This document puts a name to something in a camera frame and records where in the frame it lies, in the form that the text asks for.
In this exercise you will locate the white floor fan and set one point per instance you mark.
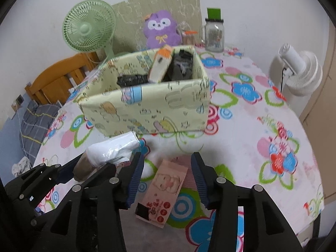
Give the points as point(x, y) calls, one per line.
point(307, 76)

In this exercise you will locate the grey plaid blanket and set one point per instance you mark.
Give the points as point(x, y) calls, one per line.
point(34, 126)

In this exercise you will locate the black sock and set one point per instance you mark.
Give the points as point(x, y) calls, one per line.
point(131, 80)

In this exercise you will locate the yellow printed storage box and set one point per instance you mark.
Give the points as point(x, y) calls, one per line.
point(147, 110)

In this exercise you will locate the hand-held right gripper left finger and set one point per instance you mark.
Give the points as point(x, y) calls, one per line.
point(134, 181)

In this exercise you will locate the orange scissors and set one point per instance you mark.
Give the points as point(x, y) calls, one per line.
point(190, 32)

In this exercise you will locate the purple plush rabbit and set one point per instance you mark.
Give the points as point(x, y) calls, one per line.
point(160, 39)

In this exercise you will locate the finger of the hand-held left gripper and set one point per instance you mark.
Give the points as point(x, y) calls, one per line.
point(65, 170)
point(102, 173)

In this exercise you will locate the dark grey fabric bundle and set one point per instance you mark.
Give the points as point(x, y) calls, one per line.
point(181, 63)

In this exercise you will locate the white crumpled cloth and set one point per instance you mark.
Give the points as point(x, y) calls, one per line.
point(21, 166)

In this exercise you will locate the white plastic-wrapped packet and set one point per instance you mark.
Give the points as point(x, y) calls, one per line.
point(110, 149)

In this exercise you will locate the glass jar mug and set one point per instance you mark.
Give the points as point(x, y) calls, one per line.
point(214, 39)

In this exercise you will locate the green cup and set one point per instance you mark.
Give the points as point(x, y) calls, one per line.
point(214, 13)

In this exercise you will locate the wall socket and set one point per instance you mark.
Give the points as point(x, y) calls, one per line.
point(19, 99)

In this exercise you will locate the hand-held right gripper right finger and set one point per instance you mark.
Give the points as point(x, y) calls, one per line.
point(199, 181)

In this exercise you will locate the clear cotton swab container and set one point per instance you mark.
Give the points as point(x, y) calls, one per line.
point(188, 40)

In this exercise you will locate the beige cartoon printed board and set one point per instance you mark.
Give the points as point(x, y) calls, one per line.
point(136, 8)

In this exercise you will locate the pink baby printed packet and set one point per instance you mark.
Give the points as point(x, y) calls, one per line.
point(165, 186)

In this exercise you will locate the green desk fan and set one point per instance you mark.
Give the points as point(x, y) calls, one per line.
point(86, 29)

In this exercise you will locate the blue bed sheet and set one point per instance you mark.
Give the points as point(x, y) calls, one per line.
point(13, 141)

